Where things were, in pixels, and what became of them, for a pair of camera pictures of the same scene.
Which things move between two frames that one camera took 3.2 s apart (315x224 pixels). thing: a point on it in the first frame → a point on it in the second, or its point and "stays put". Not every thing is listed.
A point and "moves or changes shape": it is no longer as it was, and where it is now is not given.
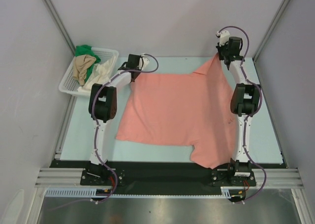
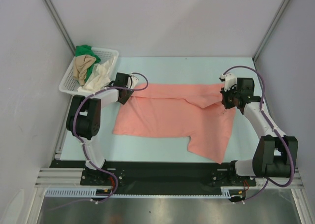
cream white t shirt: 101,74 stays put
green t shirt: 83,49 stays put
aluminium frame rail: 265,177 stays put
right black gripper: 224,55 → 226,99
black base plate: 144,177 stays put
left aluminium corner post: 58,19 stays put
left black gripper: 138,74 → 123,100
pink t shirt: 187,108 moves or changes shape
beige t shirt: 80,64 stays put
